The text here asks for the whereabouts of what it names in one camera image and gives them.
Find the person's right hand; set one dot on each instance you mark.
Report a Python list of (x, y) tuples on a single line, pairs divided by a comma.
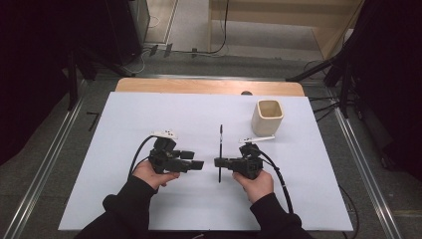
[(257, 187)]

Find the light wooden cabinet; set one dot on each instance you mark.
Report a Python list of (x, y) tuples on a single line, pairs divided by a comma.
[(325, 20)]

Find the wooden table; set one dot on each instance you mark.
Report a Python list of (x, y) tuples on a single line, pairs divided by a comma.
[(199, 86)]

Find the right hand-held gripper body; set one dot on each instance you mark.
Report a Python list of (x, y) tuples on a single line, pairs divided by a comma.
[(249, 164)]

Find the white table sheet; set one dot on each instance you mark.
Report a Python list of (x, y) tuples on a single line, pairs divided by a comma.
[(199, 113)]

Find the dark curtain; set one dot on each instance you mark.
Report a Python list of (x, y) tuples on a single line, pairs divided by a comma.
[(391, 83), (33, 66)]

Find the beige square cup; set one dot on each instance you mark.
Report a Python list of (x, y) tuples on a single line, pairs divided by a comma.
[(267, 122)]

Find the person's left hand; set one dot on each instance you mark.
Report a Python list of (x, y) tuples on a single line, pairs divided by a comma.
[(151, 176)]

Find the aluminium floor rail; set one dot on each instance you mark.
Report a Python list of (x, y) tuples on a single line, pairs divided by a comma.
[(43, 166), (365, 172)]

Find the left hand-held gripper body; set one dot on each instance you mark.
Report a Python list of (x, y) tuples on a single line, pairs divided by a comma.
[(164, 156)]

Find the black angled bar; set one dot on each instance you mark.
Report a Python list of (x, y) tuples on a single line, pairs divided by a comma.
[(93, 120)]

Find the black metal stand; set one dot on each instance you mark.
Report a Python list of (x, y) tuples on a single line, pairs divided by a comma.
[(72, 79), (341, 73)]

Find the black pen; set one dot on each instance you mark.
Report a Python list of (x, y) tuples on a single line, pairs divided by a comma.
[(220, 139)]

